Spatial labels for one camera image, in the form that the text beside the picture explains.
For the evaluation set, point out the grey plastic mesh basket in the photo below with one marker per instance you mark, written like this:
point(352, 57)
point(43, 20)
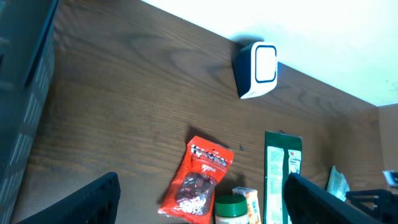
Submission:
point(27, 67)

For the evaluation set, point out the red snack bag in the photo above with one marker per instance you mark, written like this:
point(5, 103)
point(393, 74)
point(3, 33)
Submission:
point(191, 193)

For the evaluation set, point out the green 3M product package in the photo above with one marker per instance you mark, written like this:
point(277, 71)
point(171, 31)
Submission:
point(283, 156)

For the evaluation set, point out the teal tissue packet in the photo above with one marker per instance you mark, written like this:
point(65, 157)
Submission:
point(337, 184)

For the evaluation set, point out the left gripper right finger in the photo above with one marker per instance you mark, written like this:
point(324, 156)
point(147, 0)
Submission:
point(307, 203)

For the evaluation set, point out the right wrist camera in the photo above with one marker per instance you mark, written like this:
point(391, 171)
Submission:
point(391, 178)

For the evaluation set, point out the small orange packet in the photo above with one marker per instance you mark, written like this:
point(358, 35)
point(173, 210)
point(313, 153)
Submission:
point(252, 202)

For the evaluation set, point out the green-lid seasoning jar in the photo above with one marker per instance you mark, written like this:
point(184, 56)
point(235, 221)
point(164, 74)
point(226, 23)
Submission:
point(231, 209)

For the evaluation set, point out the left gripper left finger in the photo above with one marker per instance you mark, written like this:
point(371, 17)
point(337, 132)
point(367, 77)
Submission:
point(94, 203)

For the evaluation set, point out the white barcode scanner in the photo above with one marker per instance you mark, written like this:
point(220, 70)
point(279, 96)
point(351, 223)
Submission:
point(255, 69)

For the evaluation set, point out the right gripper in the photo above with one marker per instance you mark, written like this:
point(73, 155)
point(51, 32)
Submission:
point(379, 204)

